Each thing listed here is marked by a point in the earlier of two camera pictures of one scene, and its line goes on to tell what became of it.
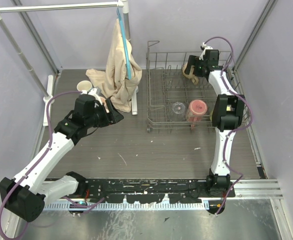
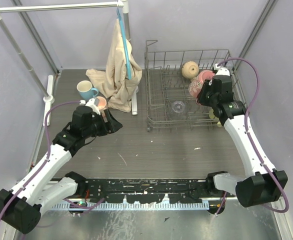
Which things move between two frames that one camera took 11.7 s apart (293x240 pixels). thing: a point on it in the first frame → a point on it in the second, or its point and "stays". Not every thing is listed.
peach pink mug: (103, 100) stays
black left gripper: (112, 111) → (107, 122)
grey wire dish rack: (174, 103) stays
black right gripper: (193, 60) → (206, 85)
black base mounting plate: (148, 190) stays
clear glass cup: (178, 111) stays
